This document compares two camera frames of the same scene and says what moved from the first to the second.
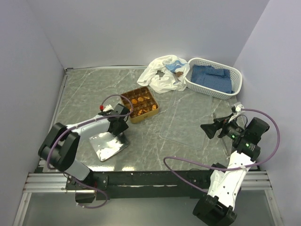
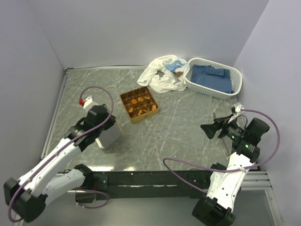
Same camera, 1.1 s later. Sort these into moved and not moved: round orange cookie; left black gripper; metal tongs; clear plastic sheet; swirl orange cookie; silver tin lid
Moved: left black gripper; silver tin lid
Not moved: round orange cookie; swirl orange cookie; metal tongs; clear plastic sheet
